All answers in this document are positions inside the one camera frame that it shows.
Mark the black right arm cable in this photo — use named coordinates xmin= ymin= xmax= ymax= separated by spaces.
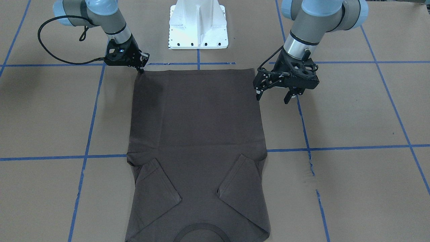
xmin=38 ymin=16 xmax=110 ymax=65

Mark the white camera pillar base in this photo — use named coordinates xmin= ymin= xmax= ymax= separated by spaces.
xmin=168 ymin=0 xmax=229 ymax=49

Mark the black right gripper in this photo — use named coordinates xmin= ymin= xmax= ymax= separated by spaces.
xmin=103 ymin=36 xmax=149 ymax=74

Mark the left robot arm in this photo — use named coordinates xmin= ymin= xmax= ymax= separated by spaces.
xmin=253 ymin=0 xmax=369 ymax=104

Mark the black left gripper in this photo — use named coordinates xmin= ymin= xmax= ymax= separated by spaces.
xmin=253 ymin=47 xmax=319 ymax=104

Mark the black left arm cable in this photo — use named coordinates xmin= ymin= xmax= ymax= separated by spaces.
xmin=257 ymin=45 xmax=284 ymax=72

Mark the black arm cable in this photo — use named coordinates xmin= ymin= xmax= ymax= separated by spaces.
xmin=38 ymin=16 xmax=110 ymax=65
xmin=257 ymin=45 xmax=284 ymax=72

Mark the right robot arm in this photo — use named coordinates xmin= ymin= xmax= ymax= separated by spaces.
xmin=53 ymin=0 xmax=149 ymax=73

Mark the dark brown t-shirt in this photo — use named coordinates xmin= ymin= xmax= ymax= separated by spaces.
xmin=125 ymin=69 xmax=270 ymax=242

